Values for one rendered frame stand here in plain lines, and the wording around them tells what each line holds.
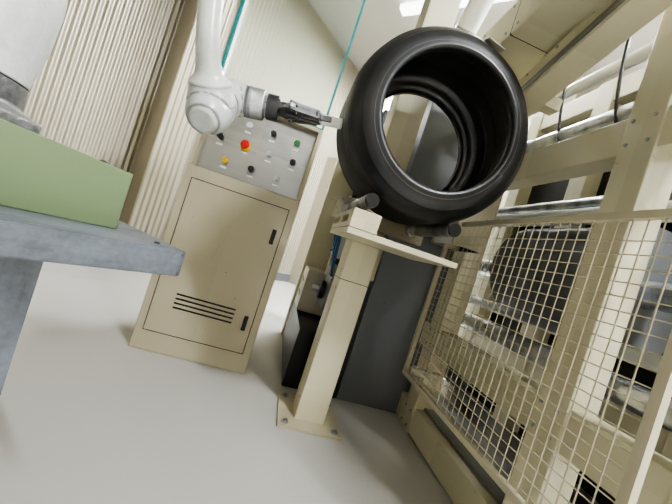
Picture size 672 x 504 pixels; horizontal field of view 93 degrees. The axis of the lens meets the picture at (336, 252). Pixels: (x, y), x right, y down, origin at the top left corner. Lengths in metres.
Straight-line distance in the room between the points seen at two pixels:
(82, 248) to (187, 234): 1.19
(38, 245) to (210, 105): 0.53
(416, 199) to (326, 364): 0.79
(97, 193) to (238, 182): 1.10
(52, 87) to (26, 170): 2.90
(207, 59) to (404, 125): 0.83
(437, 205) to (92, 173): 0.82
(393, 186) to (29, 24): 0.77
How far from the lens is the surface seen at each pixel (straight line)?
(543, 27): 1.46
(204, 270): 1.65
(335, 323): 1.36
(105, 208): 0.59
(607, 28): 1.36
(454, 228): 1.06
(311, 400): 1.47
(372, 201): 0.97
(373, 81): 1.03
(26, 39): 0.65
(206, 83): 0.91
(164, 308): 1.73
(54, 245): 0.48
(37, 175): 0.56
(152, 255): 0.52
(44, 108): 3.43
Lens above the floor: 0.72
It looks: level
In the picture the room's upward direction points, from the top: 18 degrees clockwise
